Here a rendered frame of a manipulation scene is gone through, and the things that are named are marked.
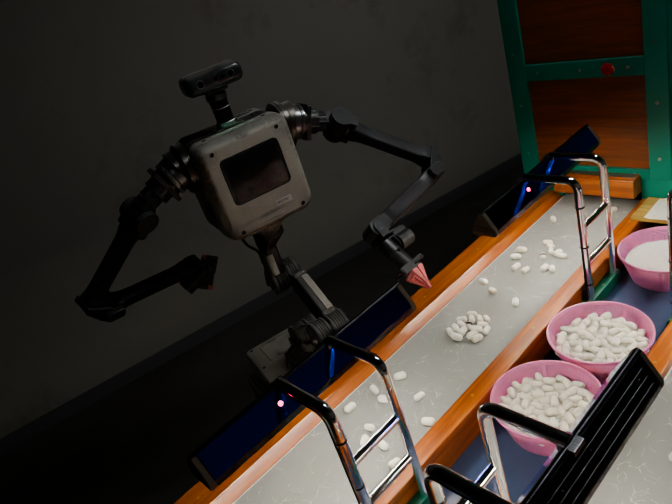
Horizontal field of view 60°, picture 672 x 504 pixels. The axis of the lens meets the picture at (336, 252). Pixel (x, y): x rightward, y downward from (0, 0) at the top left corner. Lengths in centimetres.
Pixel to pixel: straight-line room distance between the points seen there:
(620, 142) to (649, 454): 119
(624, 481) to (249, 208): 125
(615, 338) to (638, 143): 81
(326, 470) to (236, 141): 98
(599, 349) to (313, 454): 80
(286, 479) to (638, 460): 81
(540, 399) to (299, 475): 63
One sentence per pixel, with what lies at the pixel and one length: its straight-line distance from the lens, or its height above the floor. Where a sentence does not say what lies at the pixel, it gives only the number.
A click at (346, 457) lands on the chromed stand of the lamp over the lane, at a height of 99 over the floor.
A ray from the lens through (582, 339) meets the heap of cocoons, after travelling 176.
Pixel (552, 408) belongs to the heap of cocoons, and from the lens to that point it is 155.
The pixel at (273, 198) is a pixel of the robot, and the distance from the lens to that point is 191.
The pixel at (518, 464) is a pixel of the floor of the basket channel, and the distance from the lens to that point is 154.
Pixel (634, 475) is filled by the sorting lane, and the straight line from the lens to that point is 143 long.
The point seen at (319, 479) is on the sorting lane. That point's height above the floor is 74.
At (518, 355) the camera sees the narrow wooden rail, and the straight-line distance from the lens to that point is 167.
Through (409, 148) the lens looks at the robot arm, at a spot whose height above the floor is 115.
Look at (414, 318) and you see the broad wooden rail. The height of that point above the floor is 76.
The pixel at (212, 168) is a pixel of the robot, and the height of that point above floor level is 138.
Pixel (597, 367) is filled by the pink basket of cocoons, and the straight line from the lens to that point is 164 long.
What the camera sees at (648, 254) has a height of 73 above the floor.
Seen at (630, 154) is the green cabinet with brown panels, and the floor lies 93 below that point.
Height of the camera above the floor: 185
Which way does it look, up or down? 27 degrees down
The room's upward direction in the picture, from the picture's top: 19 degrees counter-clockwise
